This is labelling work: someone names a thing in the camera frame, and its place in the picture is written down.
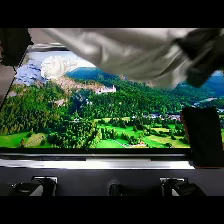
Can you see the light grey shirt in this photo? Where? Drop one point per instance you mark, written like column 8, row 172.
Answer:
column 133, row 53

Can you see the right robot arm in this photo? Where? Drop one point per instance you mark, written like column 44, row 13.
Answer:
column 206, row 56

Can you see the silver frame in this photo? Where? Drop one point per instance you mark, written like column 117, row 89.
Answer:
column 100, row 164

